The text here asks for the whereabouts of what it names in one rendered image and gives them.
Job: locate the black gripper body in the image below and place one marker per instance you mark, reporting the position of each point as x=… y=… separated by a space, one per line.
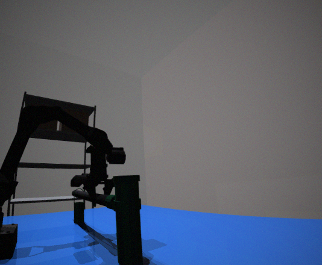
x=98 y=175

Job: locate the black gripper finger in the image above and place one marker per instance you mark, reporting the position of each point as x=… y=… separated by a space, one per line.
x=107 y=189
x=90 y=188

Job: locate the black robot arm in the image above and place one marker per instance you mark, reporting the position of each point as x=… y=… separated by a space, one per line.
x=100 y=149

